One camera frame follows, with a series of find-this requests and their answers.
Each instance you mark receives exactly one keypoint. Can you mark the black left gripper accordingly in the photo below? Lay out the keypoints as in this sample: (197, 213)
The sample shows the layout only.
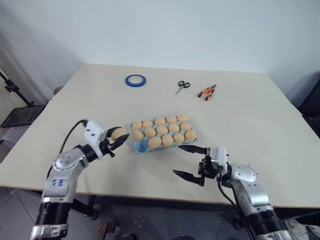
(105, 147)

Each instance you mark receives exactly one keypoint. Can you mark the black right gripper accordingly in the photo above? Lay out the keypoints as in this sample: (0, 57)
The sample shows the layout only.
(208, 170)

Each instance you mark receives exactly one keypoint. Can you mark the tan egg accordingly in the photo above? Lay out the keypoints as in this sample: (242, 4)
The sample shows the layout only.
(190, 135)
(182, 118)
(162, 130)
(160, 121)
(154, 143)
(137, 125)
(179, 138)
(119, 134)
(174, 128)
(172, 119)
(150, 131)
(137, 135)
(147, 123)
(167, 140)
(185, 126)

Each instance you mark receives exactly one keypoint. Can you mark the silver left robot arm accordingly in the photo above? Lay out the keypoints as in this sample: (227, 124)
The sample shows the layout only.
(62, 175)

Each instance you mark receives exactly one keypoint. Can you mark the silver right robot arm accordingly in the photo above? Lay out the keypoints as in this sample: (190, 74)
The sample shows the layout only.
(250, 190)

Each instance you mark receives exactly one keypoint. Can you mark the blue egg carton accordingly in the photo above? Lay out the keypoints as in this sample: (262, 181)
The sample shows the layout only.
(140, 148)

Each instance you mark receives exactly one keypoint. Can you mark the blue tape roll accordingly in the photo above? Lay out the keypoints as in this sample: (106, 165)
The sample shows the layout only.
(128, 82)

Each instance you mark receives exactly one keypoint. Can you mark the orange black cutting pliers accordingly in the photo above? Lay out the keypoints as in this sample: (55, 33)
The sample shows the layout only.
(207, 91)

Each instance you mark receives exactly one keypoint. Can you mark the black table leg with caster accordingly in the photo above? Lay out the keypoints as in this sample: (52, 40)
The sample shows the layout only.
(82, 203)

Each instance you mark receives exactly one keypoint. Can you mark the grey round stool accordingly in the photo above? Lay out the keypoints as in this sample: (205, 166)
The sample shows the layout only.
(57, 90)

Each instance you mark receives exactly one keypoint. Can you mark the rusty brown metal part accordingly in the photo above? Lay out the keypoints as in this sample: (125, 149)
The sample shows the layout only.
(106, 228)

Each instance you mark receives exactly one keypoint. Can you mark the patterned cloth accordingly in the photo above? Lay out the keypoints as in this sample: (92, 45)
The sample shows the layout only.
(300, 230)

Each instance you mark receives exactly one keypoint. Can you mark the black chair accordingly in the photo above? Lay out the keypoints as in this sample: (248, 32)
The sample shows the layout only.
(312, 100)

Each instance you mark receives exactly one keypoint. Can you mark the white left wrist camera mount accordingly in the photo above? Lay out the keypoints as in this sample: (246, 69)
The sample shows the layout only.
(92, 132)

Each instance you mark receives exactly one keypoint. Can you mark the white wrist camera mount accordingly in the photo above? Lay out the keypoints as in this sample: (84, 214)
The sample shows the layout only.
(92, 132)
(221, 157)

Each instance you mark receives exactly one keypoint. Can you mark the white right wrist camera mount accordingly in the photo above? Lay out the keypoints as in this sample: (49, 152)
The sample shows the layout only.
(221, 157)

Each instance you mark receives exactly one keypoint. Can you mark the black stand with base plate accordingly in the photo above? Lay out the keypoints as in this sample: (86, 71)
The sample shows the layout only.
(22, 116)

